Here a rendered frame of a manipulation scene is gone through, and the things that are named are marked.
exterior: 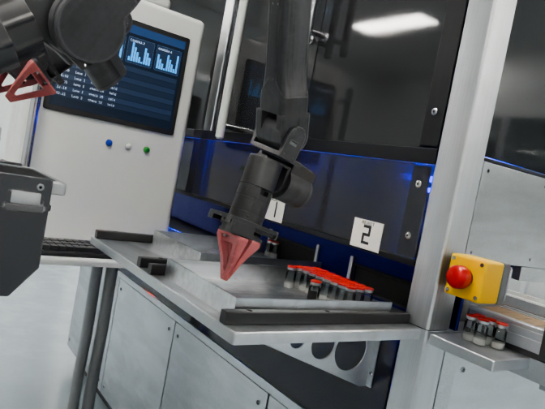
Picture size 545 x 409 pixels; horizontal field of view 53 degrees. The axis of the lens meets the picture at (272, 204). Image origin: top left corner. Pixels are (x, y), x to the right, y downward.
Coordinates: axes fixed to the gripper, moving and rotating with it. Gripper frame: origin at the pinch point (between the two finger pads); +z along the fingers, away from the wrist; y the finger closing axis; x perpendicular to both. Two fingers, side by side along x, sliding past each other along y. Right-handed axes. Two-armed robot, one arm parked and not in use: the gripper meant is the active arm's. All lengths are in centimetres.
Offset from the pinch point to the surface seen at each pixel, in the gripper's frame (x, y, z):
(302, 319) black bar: -7.7, 11.5, 2.6
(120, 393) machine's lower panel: 120, 52, 63
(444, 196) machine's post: -10.7, 32.0, -25.6
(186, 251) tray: 34.9, 11.1, 0.0
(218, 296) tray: -0.3, -0.1, 3.5
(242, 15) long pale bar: 63, 17, -66
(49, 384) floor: 172, 44, 82
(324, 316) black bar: -7.8, 15.9, 1.1
